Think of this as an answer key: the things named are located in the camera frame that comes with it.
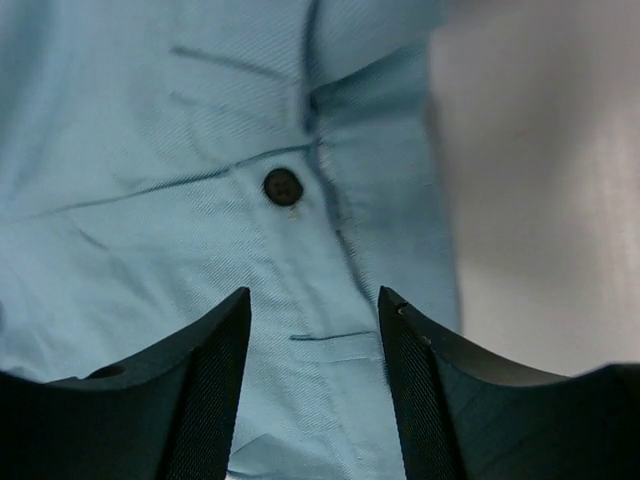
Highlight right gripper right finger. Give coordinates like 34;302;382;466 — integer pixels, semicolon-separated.
378;288;639;480

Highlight light blue trousers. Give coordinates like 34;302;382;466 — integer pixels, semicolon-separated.
1;1;459;479

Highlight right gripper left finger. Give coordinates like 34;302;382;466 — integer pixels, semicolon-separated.
1;288;251;480

